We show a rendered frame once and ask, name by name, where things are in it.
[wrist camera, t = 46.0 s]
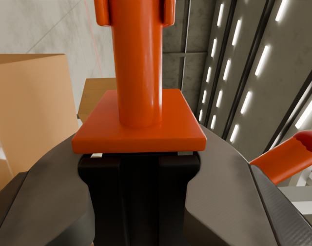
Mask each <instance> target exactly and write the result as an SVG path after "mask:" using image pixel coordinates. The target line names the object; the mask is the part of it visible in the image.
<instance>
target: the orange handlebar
mask: <svg viewBox="0 0 312 246"><path fill-rule="evenodd" d="M94 6H95V15H96V22H97V24H98V25H99V26H104V27H111V30H112V41H113V52H114V63H115V74H116V84H117V100H118V111H119V121H120V122H121V123H122V124H123V125H125V126H128V127H135V128H144V127H151V126H154V125H156V124H159V123H160V122H161V121H162V29H163V28H165V27H168V26H171V25H173V24H174V22H175V6H176V0H94Z"/></svg>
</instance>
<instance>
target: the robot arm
mask: <svg viewBox="0 0 312 246"><path fill-rule="evenodd" d="M199 125H200V127H201V129H202V130H203V132H204V134H205V136H206V139H207V140H206V147H205V149H204V150H203V151H193V155H195V156H197V158H198V160H199V163H200V170H199V171H198V172H197V174H196V175H195V176H194V177H193V178H192V179H191V180H190V181H189V182H188V184H187V192H186V200H185V212H184V226H183V235H184V238H185V240H186V241H187V242H188V243H189V244H190V245H191V246H312V225H311V224H310V222H309V221H308V220H307V219H306V218H305V217H304V216H303V215H302V213H301V212H300V211H299V210H298V209H297V208H296V207H295V206H294V205H293V204H292V203H291V201H290V200H289V199H288V198H287V197H286V196H285V195H284V194H283V193H282V192H281V191H280V189H279V188H278V187H277V186H276V185H275V184H274V183H273V182H272V181H271V180H270V179H269V177H268V176H267V175H266V174H265V173H264V172H263V171H262V170H261V169H260V168H259V167H258V165H253V164H249V162H248V161H247V160H246V159H245V158H244V157H243V156H242V155H241V154H240V153H239V152H238V151H237V150H236V149H235V148H233V147H232V146H231V145H230V144H229V143H227V142H226V141H224V140H223V139H222V138H220V137H219V136H217V135H216V134H215V133H213V132H211V131H210V130H209V129H207V128H206V127H204V126H203V125H201V124H199ZM75 134H76V133H74V134H73V135H71V136H70V137H69V138H67V139H66V140H64V141H62V142H61V143H59V144H58V145H56V146H55V147H53V148H52V149H51V150H49V151H48V152H47V153H46V154H45V155H43V156H42V157H41V158H40V159H39V160H38V161H37V162H36V163H35V164H34V165H33V166H32V167H31V168H30V169H29V170H28V171H26V172H20V173H18V174H17V175H16V176H15V177H14V178H13V179H12V180H11V181H10V182H9V183H8V184H7V185H6V186H5V187H4V188H3V189H2V190H1V191H0V246H89V245H90V244H91V243H92V242H93V240H94V238H95V213H94V209H93V205H92V201H91V196H90V192H89V188H88V185H87V184H86V183H85V182H84V181H83V180H82V179H81V177H80V176H79V173H78V165H79V163H80V161H81V160H82V159H83V158H90V157H91V156H92V155H93V154H76V153H74V152H73V148H72V143H71V141H72V138H73V137H74V135H75Z"/></svg>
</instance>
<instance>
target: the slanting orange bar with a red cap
mask: <svg viewBox="0 0 312 246"><path fill-rule="evenodd" d="M249 164H253V165H258V167H259V168H260V169H261V170H262V171H263V172H264V173H265V174H266V175H267V176H268V177H269V179H270V180H271V181H272V182H273V183H274V184H275V185H276V184H278V183H280V182H282V181H284V180H285V179H287V178H289V177H291V176H293V175H295V174H296V173H298V172H300V171H302V170H304V169H306V168H307V167H309V166H311V165H312V130H303V131H299V132H297V133H296V134H294V135H293V136H292V137H291V138H289V139H288V140H286V141H284V142H283V143H281V144H279V145H278V146H276V147H274V148H272V149H271V150H269V151H267V152H266V153H264V154H262V155H261V156H259V157H257V158H256V159H254V160H252V161H250V162H249Z"/></svg>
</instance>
